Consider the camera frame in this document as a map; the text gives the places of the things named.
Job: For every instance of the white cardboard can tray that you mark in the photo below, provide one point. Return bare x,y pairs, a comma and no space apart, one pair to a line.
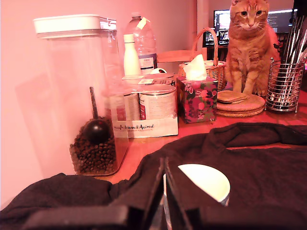
153,128

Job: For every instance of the round cork trivets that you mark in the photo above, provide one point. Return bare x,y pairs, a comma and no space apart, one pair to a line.
242,109

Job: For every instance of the floral tissue box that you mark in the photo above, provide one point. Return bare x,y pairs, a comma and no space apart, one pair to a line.
197,100

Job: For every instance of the clear container with white lid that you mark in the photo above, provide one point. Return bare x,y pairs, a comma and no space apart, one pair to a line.
72,72

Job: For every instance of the white labelled tin can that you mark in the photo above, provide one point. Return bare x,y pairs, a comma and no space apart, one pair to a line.
159,103
153,78
132,106

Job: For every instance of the dark knitted cloth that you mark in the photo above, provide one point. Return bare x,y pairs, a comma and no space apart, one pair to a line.
263,179

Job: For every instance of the square cork coasters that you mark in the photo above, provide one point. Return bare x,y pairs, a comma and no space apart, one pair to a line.
231,97

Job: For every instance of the slim white bottle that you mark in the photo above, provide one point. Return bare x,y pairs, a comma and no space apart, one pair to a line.
131,60

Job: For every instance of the computer monitor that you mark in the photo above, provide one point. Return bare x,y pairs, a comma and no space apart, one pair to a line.
221,26
280,20

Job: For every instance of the large clear water bottle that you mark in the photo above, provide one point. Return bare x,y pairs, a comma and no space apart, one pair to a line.
144,40

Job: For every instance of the white coffee cup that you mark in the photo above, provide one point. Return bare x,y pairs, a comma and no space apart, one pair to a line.
206,179

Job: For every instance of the white paper tissue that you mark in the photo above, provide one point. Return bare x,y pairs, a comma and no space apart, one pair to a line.
196,68

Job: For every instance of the orange tabby cat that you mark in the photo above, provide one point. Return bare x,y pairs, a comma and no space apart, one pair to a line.
249,48

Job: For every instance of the brown pet kibble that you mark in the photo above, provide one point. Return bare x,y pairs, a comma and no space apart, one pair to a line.
93,158

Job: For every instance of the black round scoop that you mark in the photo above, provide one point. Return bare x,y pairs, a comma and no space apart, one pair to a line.
97,131

